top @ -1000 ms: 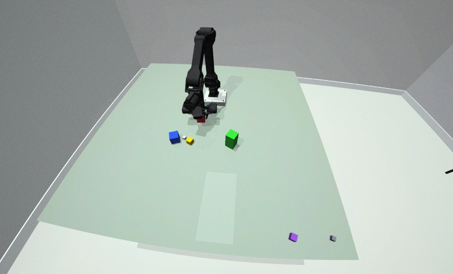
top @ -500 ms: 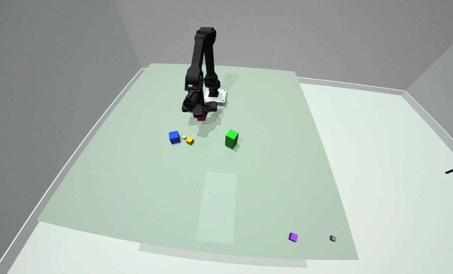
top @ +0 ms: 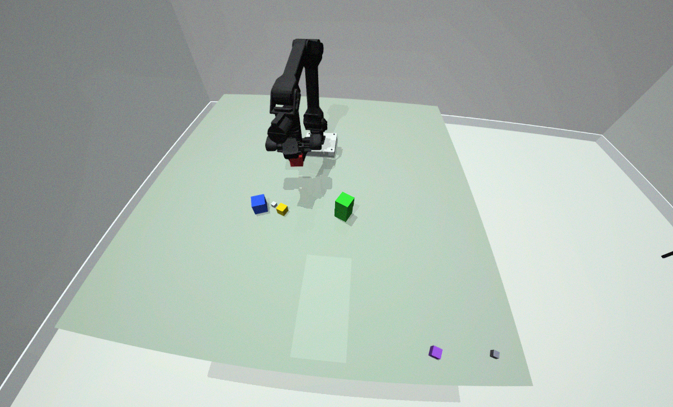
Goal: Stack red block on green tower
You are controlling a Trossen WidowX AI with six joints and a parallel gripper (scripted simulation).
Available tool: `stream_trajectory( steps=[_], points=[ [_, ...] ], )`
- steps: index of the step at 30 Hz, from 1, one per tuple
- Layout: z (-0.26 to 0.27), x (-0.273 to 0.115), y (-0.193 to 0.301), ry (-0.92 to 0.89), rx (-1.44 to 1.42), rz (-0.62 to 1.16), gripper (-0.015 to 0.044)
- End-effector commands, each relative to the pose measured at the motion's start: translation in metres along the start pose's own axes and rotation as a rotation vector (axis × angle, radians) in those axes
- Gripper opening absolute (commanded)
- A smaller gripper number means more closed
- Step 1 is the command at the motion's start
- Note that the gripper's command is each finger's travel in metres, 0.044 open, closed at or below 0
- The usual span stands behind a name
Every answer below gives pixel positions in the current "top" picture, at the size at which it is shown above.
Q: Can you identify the yellow block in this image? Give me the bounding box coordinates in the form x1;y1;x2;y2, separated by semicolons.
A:
276;203;288;216

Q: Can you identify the purple block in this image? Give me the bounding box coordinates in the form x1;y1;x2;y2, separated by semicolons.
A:
429;346;442;360

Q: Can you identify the green block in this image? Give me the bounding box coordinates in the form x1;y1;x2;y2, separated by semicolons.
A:
335;192;355;215
335;208;353;222

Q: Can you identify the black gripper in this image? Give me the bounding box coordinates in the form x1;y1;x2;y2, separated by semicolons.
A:
265;124;322;161

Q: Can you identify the red block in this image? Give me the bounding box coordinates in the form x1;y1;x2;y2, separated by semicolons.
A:
289;153;303;166

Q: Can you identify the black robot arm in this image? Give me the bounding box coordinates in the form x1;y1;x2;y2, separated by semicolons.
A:
267;38;327;159

